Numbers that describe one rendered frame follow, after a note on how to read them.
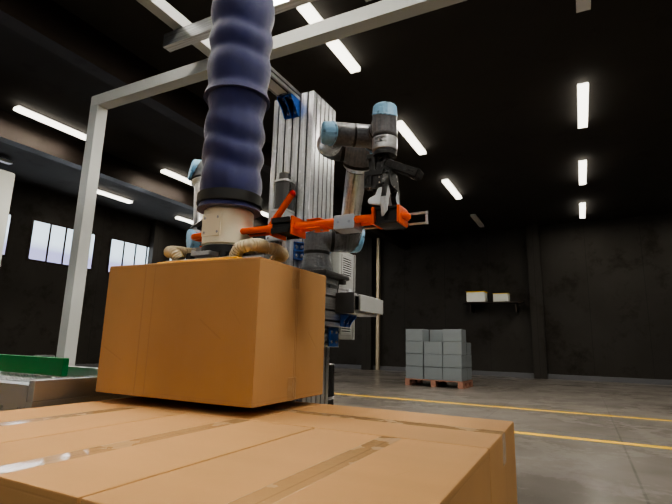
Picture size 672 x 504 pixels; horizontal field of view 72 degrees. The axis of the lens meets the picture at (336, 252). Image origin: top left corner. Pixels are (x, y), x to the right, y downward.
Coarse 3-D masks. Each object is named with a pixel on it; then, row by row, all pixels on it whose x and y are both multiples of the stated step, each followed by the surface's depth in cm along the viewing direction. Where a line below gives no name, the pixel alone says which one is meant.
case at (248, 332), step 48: (144, 288) 145; (192, 288) 136; (240, 288) 129; (288, 288) 140; (144, 336) 141; (192, 336) 133; (240, 336) 126; (288, 336) 138; (96, 384) 147; (144, 384) 138; (192, 384) 130; (240, 384) 123; (288, 384) 137
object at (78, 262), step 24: (96, 120) 478; (96, 144) 476; (96, 168) 475; (96, 192) 473; (72, 240) 458; (72, 264) 451; (72, 288) 444; (72, 312) 442; (72, 336) 440; (72, 360) 439
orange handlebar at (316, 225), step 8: (360, 216) 135; (368, 216) 134; (408, 216) 130; (296, 224) 145; (304, 224) 143; (312, 224) 142; (320, 224) 141; (328, 224) 140; (368, 224) 138; (240, 232) 155; (248, 232) 154; (256, 232) 152; (264, 232) 152; (200, 240) 168
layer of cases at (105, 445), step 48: (0, 432) 96; (48, 432) 97; (96, 432) 98; (144, 432) 99; (192, 432) 101; (240, 432) 102; (288, 432) 103; (336, 432) 105; (384, 432) 106; (432, 432) 108; (480, 432) 109; (0, 480) 66; (48, 480) 65; (96, 480) 65; (144, 480) 66; (192, 480) 66; (240, 480) 67; (288, 480) 67; (336, 480) 68; (384, 480) 69; (432, 480) 69; (480, 480) 82
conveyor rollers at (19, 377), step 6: (0, 372) 247; (6, 372) 242; (12, 372) 245; (0, 378) 208; (6, 378) 209; (12, 378) 211; (18, 378) 213; (24, 378) 215; (30, 378) 218; (36, 378) 212; (42, 378) 214; (48, 378) 217; (54, 378) 219; (60, 378) 221
